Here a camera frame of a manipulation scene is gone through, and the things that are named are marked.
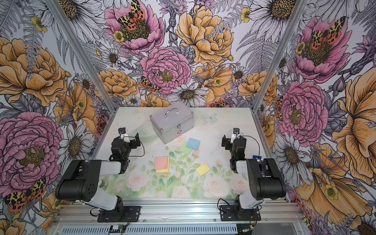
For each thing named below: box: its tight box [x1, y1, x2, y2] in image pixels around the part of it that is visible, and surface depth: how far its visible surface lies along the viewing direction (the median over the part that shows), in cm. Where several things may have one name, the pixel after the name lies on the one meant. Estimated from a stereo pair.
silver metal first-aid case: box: [149, 102, 195, 145], surface depth 98 cm
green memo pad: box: [179, 141, 192, 156], surface depth 101 cm
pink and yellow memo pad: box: [154, 156, 171, 174], surface depth 93 cm
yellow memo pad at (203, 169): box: [195, 163, 212, 177], surface depth 91 cm
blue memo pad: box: [186, 138, 201, 151], surface depth 104 cm
